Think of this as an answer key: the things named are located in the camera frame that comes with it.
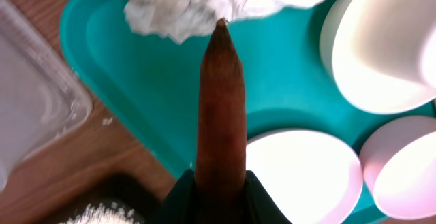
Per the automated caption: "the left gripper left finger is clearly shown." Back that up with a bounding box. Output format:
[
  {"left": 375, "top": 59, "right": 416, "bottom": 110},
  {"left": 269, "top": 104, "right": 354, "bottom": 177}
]
[{"left": 155, "top": 169, "right": 204, "bottom": 224}]

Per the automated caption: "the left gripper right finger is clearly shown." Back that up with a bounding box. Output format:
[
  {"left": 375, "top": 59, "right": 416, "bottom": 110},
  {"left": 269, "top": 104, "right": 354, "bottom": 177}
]
[{"left": 242, "top": 170, "right": 292, "bottom": 224}]

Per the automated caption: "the large white plate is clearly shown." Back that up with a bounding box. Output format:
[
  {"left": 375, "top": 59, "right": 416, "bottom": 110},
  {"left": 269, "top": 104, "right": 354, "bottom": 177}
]
[{"left": 247, "top": 129, "right": 363, "bottom": 223}]

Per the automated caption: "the orange carrot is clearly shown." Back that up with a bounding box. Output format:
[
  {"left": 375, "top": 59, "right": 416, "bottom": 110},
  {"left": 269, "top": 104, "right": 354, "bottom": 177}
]
[{"left": 195, "top": 19, "right": 247, "bottom": 204}]

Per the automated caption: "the black tray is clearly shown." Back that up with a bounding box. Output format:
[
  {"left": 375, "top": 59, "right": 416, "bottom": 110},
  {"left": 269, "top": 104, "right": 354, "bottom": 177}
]
[{"left": 38, "top": 174, "right": 160, "bottom": 224}]

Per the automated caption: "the spilled rice pile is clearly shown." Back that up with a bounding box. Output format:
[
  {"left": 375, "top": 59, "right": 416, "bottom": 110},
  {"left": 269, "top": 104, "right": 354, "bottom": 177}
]
[{"left": 59, "top": 202, "right": 140, "bottom": 224}]

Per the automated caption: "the teal serving tray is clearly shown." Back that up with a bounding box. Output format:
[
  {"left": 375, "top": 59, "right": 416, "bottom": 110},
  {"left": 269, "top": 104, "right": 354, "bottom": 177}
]
[{"left": 59, "top": 0, "right": 436, "bottom": 224}]

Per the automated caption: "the clear plastic bin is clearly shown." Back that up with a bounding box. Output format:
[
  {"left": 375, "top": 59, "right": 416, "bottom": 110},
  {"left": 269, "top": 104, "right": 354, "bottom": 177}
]
[{"left": 1, "top": 0, "right": 93, "bottom": 188}]

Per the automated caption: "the pale green bowl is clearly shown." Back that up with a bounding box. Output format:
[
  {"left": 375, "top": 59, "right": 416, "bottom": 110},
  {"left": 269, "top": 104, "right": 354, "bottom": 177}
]
[{"left": 319, "top": 0, "right": 435, "bottom": 114}]

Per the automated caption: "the white cup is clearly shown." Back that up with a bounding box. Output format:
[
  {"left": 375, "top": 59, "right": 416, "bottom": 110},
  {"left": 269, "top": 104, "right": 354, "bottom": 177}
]
[{"left": 352, "top": 0, "right": 436, "bottom": 89}]

